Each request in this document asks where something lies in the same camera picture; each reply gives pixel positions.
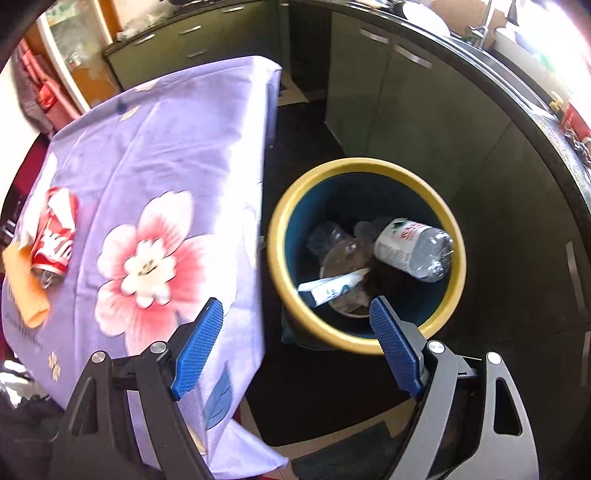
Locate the steel faucet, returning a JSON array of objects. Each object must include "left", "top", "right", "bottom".
[{"left": 466, "top": 0, "right": 493, "bottom": 47}]

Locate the white plate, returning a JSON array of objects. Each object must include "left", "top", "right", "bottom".
[{"left": 402, "top": 2, "right": 451, "bottom": 38}]

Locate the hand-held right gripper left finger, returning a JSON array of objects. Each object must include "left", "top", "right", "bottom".
[{"left": 48, "top": 298, "right": 225, "bottom": 480}]

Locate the large white label water bottle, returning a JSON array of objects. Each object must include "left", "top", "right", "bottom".
[{"left": 373, "top": 218, "right": 454, "bottom": 282}]

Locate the red checked apron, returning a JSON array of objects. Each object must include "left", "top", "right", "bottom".
[{"left": 18, "top": 46, "right": 80, "bottom": 136}]

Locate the dark stone countertop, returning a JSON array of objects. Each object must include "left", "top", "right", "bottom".
[{"left": 102, "top": 0, "right": 591, "bottom": 217}]

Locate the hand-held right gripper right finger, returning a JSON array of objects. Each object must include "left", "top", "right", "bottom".
[{"left": 369, "top": 296, "right": 539, "bottom": 480}]

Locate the steel sink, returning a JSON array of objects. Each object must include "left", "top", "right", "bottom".
[{"left": 480, "top": 28, "right": 556, "bottom": 112}]

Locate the purple floral tablecloth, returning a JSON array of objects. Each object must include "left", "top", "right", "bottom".
[{"left": 0, "top": 55, "right": 290, "bottom": 478}]

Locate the glass sliding door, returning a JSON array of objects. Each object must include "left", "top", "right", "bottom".
[{"left": 36, "top": 0, "right": 122, "bottom": 112}]

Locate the orange ribbed wrapper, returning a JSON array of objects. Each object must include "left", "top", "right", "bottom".
[{"left": 2, "top": 244, "right": 49, "bottom": 329}]

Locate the yellow rim trash bin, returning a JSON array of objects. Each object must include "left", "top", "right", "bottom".
[{"left": 267, "top": 158, "right": 467, "bottom": 355}]

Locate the red soda can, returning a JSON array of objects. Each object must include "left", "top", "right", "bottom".
[{"left": 30, "top": 187, "right": 81, "bottom": 289}]

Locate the small clear plastic bottle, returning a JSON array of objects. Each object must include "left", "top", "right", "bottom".
[{"left": 306, "top": 220, "right": 357, "bottom": 259}]

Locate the red container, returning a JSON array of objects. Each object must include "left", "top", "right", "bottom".
[{"left": 561, "top": 104, "right": 591, "bottom": 142}]

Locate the red instant noodle cup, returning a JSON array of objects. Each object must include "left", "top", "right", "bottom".
[{"left": 320, "top": 240, "right": 385, "bottom": 319}]

